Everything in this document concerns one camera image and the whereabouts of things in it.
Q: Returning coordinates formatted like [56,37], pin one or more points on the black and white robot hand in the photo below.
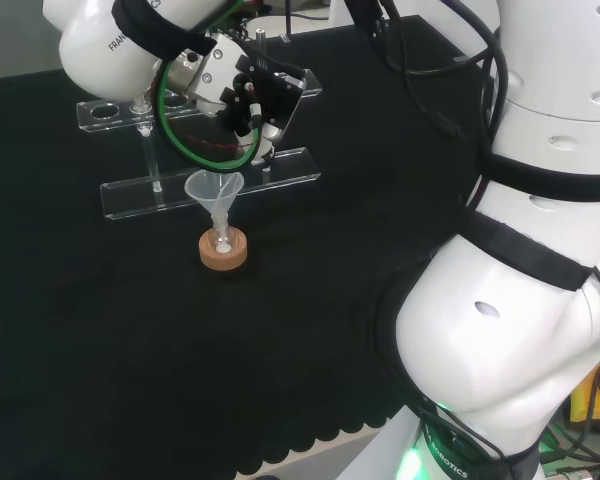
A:
[260,95]

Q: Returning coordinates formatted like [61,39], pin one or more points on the clear weighing funnel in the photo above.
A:
[272,136]

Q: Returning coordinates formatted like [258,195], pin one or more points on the clear plastic funnel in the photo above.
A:
[205,192]

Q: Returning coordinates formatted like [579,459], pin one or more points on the small glass round-bottom flask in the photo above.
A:
[214,245]

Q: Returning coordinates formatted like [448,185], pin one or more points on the clear acrylic funnel stand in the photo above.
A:
[130,200]

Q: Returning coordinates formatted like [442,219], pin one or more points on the black tripod pole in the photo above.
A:
[287,20]

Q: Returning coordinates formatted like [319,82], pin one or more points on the black bench cloth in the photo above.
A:
[105,325]

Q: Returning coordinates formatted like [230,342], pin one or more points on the yellow stop button box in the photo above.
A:
[580,405]

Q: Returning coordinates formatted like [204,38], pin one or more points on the silver-capped metal post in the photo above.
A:
[260,36]

